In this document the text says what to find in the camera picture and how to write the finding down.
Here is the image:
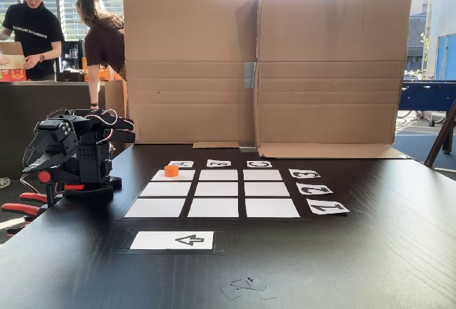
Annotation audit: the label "person in brown top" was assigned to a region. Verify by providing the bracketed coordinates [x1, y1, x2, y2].
[76, 0, 128, 110]

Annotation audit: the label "gray tape strip on seam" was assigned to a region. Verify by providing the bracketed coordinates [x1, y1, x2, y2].
[244, 61, 257, 90]

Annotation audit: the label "paper label number 1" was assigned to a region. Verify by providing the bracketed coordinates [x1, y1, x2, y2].
[306, 200, 351, 215]

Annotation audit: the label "person in black shirt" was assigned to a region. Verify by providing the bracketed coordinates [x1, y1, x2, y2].
[0, 0, 66, 82]

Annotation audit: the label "black clamp short red lever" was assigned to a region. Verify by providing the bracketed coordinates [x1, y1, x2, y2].
[62, 182, 88, 193]

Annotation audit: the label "red white servo cable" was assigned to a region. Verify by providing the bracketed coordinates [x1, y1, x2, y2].
[88, 108, 120, 143]

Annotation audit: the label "gray counter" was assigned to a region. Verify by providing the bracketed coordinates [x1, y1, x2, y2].
[0, 80, 128, 180]

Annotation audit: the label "paper label number 3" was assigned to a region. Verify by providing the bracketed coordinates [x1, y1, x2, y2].
[288, 168, 321, 180]

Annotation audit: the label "paper label number 2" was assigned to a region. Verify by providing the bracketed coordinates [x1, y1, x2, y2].
[296, 182, 334, 196]

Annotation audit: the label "white arrow paper sheet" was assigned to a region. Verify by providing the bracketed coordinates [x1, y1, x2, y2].
[130, 231, 214, 251]

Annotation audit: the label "cardboard box red print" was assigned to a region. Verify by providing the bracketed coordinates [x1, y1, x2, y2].
[0, 41, 28, 82]

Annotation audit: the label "blue foosball table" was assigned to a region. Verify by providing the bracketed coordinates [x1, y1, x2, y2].
[398, 79, 456, 127]

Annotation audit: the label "brown cardboard screen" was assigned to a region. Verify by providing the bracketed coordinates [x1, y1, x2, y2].
[123, 0, 414, 160]

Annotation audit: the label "dark wooden easel leg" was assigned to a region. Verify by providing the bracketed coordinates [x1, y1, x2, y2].
[423, 102, 456, 173]

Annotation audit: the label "black clamp long red handles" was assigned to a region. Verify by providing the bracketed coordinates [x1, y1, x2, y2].
[0, 170, 64, 236]

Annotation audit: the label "white nine-square grid sheet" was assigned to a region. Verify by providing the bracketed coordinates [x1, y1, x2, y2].
[123, 168, 311, 221]

